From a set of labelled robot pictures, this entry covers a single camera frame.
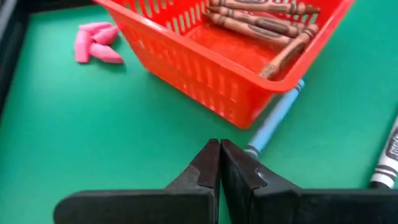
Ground grey crayon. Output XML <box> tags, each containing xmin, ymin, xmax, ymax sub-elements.
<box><xmin>369</xmin><ymin>114</ymin><xmax>398</xmax><ymax>190</ymax></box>

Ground brown crayon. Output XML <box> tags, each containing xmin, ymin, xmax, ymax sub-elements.
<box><xmin>205</xmin><ymin>12</ymin><xmax>295</xmax><ymax>48</ymax></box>
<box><xmin>206</xmin><ymin>5</ymin><xmax>312</xmax><ymax>39</ymax></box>
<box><xmin>259</xmin><ymin>23</ymin><xmax>320</xmax><ymax>80</ymax></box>
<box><xmin>207</xmin><ymin>0</ymin><xmax>322</xmax><ymax>16</ymax></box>

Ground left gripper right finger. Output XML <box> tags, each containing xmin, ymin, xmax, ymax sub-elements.
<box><xmin>219</xmin><ymin>139</ymin><xmax>398</xmax><ymax>224</ymax></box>

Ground pink eraser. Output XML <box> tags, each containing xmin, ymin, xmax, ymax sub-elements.
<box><xmin>89</xmin><ymin>42</ymin><xmax>125</xmax><ymax>65</ymax></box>
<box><xmin>92</xmin><ymin>26</ymin><xmax>120</xmax><ymax>46</ymax></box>
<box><xmin>73</xmin><ymin>30</ymin><xmax>91</xmax><ymax>64</ymax></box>
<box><xmin>78</xmin><ymin>21</ymin><xmax>113</xmax><ymax>32</ymax></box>

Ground blue crayon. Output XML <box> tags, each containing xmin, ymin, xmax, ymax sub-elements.
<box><xmin>244</xmin><ymin>78</ymin><xmax>306</xmax><ymax>159</ymax></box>

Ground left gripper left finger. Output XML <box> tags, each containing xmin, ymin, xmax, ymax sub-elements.
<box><xmin>52</xmin><ymin>139</ymin><xmax>221</xmax><ymax>224</ymax></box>

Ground red plastic basket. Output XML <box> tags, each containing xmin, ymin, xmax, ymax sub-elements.
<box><xmin>92</xmin><ymin>0</ymin><xmax>356</xmax><ymax>130</ymax></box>

